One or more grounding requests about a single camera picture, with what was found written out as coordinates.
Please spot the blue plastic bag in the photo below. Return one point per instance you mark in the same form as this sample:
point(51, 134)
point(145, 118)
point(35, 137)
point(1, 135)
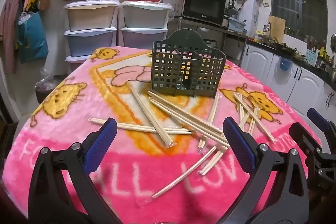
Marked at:
point(32, 40)

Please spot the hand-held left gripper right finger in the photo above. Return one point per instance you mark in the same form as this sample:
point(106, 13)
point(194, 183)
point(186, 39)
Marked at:
point(236, 140)

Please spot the green plastic utensil holder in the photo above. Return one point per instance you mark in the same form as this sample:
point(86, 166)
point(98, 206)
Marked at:
point(168, 74)

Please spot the black microwave oven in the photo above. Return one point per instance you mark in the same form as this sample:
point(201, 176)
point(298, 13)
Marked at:
point(202, 5)

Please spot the wooden cutting board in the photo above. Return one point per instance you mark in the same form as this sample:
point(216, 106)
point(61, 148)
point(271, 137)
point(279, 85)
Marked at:
point(277, 28)

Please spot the round steel lid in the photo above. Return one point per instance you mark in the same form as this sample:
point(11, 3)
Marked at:
point(333, 43)

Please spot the purple storage drawer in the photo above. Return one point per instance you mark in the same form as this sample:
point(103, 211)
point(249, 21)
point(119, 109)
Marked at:
point(141, 37)

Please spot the hanging pink garment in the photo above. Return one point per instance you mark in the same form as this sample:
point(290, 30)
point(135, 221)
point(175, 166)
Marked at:
point(10, 29)

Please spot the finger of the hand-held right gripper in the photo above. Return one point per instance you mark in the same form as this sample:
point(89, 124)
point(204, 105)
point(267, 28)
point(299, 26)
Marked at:
point(319, 117)
point(302, 133)

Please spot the black electric kettle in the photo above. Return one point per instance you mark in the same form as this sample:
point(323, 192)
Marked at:
point(228, 1)

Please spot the pink storage drawer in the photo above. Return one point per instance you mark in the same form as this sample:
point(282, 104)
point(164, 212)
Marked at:
point(74, 64)

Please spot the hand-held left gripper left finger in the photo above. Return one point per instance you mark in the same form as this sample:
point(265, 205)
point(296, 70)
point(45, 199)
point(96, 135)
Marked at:
point(102, 140)

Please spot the pile of wooden chopsticks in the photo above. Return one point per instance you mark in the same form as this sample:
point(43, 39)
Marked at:
point(147, 111)

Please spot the white kitchen cabinets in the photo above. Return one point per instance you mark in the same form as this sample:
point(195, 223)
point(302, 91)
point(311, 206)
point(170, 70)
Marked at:
point(262, 66)

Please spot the black trash bag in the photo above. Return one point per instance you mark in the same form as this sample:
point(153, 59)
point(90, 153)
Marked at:
point(44, 90)

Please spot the pink printed blanket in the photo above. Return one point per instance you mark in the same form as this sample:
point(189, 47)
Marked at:
point(78, 108)

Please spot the light blue box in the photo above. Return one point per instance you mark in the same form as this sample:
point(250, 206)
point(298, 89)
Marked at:
point(236, 26)

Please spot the cream storage drawer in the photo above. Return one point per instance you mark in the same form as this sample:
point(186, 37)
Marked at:
point(89, 18)

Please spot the blue knife block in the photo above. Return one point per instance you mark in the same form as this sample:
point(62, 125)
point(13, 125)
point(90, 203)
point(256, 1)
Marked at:
point(312, 57)

